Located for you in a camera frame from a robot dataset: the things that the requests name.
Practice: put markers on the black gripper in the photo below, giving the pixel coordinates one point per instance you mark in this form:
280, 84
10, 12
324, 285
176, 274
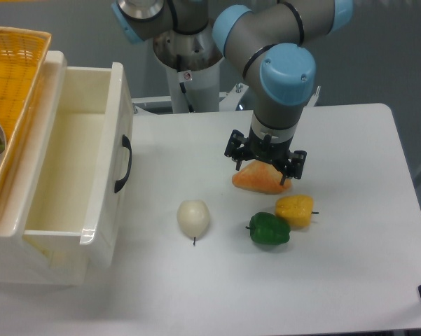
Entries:
270, 146

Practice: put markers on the green bell pepper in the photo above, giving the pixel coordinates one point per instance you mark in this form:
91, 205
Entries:
268, 229

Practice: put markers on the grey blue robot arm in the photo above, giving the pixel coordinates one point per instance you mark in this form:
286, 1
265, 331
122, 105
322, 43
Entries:
267, 50

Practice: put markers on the orange triangular bread piece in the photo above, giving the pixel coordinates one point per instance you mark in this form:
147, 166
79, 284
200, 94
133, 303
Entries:
260, 177

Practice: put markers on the yellow bell pepper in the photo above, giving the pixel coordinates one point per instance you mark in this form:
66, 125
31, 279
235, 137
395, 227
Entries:
296, 210

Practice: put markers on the white onion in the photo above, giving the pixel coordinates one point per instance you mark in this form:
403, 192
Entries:
193, 218

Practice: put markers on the white plastic drawer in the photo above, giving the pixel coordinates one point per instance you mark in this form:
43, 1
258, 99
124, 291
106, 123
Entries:
74, 206

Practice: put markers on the yellow woven basket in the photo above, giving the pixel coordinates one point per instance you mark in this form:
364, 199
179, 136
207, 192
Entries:
22, 54

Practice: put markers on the white drawer cabinet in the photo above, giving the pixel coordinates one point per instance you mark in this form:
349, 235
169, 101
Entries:
20, 261

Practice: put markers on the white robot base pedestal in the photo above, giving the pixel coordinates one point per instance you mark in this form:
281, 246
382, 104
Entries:
192, 67

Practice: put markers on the black drawer handle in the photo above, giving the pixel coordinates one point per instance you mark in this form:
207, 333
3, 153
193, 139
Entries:
127, 164

